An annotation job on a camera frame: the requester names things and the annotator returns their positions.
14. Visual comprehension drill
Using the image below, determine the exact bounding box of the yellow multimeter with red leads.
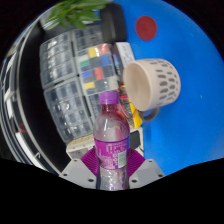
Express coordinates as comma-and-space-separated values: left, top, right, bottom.
116, 83, 144, 129

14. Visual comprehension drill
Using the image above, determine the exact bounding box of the black speaker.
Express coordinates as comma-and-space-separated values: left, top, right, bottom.
129, 130, 140, 150

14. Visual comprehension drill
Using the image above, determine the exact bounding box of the beige patterned mug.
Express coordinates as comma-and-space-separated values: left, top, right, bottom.
122, 58, 182, 122

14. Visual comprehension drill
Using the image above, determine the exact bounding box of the clear bottle with purple label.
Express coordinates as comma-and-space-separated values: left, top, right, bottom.
92, 91, 131, 191

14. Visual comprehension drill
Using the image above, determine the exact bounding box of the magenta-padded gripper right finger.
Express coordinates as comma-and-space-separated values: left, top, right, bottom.
126, 148, 166, 190

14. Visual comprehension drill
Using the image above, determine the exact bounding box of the grey overhead shelf with equipment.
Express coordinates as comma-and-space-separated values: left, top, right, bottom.
0, 19, 68, 174

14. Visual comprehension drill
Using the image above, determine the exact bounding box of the clear organizer with coloured parts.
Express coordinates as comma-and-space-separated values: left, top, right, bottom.
74, 43, 121, 98

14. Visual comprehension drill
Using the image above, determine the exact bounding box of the black box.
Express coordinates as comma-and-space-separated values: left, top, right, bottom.
100, 3, 128, 44

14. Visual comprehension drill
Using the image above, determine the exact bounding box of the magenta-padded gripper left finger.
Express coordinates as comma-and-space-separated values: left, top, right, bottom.
59, 148, 100, 190

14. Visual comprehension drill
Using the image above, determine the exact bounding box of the flat round red coaster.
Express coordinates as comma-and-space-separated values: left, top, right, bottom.
134, 15, 159, 42

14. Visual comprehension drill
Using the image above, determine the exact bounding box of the clear-drawer parts cabinet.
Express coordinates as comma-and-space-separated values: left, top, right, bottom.
43, 78, 94, 144
87, 93, 102, 134
39, 31, 77, 89
71, 24, 105, 51

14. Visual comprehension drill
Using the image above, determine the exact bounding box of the green potted plant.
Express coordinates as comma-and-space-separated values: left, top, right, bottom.
44, 0, 111, 31

